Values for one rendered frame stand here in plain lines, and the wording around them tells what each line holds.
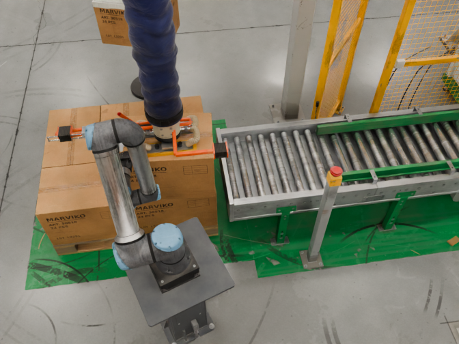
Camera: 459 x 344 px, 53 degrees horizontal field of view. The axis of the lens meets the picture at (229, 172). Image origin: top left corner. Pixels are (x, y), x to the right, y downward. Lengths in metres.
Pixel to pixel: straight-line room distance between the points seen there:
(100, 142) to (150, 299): 0.89
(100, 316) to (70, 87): 2.46
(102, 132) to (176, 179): 0.93
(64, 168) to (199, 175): 1.04
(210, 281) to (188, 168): 0.73
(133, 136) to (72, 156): 1.40
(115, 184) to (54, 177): 1.27
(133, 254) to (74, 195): 1.09
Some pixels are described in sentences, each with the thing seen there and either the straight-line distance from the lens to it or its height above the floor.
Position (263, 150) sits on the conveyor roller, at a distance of 3.39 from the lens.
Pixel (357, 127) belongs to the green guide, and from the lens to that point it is 3.60.
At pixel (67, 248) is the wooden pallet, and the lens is 3.64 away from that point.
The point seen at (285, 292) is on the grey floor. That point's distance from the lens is 3.40.
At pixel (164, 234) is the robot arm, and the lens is 2.31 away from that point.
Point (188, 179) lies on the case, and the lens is 2.96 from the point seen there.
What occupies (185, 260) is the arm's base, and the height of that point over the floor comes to 0.90.
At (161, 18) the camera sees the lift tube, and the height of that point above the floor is 1.84.
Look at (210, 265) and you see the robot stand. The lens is 2.62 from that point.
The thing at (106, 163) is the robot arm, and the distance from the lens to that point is 2.19.
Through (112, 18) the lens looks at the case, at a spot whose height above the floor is 0.88.
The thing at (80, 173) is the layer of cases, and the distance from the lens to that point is 3.41.
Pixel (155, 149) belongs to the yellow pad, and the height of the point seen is 0.97.
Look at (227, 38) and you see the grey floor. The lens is 5.36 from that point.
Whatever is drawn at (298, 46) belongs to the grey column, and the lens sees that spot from 3.87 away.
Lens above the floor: 3.07
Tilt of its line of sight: 51 degrees down
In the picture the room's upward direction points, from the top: straight up
